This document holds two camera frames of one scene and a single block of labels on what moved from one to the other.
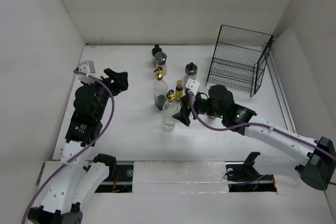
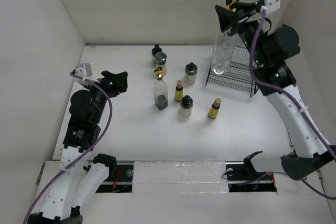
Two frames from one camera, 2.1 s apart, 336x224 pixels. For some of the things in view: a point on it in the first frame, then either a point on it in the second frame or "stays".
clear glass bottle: (170, 108) → (224, 44)
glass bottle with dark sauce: (160, 89) stays
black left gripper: (120, 81) stays
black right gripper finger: (183, 116) → (227, 18)
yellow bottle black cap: (179, 90) stays
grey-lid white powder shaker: (160, 61) stays
